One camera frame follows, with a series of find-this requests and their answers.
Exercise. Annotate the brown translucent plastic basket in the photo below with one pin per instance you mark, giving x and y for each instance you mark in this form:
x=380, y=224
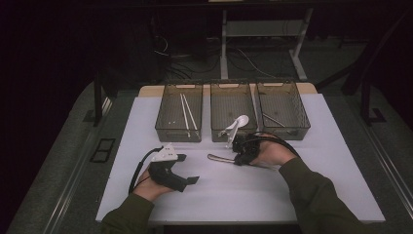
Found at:
x=227, y=107
x=172, y=112
x=285, y=104

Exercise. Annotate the black metal stand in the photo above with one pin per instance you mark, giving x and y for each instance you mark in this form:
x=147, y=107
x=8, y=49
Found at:
x=366, y=104
x=97, y=104

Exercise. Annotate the person's right hand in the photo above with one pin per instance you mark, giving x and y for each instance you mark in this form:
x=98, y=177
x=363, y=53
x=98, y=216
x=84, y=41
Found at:
x=274, y=152

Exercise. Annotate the white table mat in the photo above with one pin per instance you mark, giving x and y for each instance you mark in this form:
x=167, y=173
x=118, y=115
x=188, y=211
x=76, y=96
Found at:
x=227, y=195

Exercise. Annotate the silver metal fork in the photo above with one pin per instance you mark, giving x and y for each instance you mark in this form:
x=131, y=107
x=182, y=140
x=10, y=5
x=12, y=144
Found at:
x=220, y=158

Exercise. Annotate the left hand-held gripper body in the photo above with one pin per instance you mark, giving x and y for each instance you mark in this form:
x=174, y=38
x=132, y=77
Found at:
x=164, y=172

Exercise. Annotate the person's left hand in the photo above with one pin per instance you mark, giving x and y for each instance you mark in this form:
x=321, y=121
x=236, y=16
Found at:
x=149, y=190

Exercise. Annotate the white metal desk frame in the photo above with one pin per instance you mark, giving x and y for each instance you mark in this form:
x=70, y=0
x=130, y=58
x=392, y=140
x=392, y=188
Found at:
x=224, y=48

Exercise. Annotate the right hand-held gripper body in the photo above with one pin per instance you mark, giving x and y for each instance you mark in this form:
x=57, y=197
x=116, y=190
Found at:
x=250, y=148

